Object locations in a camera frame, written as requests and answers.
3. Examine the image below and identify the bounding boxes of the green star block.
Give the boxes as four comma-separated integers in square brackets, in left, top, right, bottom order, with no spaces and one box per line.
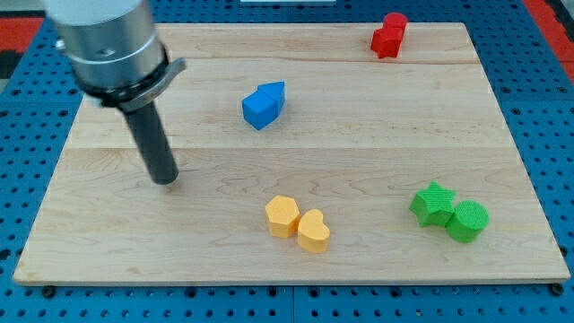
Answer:
[409,181,457,227]

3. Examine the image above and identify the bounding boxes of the blue cube block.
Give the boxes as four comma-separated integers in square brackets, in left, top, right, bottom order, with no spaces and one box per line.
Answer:
[241,90,278,130]

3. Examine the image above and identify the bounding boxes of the red cylinder block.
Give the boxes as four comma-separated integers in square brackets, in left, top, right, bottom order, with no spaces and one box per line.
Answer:
[383,13,408,39]

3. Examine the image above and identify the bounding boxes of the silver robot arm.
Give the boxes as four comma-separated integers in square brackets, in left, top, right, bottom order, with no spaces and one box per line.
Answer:
[43,0,186,185]

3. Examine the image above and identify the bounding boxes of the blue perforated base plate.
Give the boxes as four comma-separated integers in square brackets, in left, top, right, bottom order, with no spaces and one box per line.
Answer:
[1,0,573,322]

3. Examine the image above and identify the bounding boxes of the blue triangle block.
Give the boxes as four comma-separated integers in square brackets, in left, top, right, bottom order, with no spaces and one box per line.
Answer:
[257,81,286,116]

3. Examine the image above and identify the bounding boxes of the yellow heart block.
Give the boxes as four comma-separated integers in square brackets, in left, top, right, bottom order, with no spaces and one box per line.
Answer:
[297,209,330,254]

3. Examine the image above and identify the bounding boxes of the yellow hexagon block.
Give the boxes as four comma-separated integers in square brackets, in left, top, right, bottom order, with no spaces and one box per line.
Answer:
[265,196,300,239]

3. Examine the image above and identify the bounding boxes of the green cylinder block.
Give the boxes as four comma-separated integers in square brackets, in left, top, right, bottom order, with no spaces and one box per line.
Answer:
[446,200,490,243]

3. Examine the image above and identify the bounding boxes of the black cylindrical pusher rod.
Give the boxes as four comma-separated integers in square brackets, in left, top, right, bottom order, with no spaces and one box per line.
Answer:
[124,102,178,185]

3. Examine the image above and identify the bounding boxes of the wooden board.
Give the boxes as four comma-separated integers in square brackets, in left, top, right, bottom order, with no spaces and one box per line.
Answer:
[13,22,570,286]

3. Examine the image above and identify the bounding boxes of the red star block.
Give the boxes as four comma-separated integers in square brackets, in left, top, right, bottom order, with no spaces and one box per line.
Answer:
[370,27,404,58]

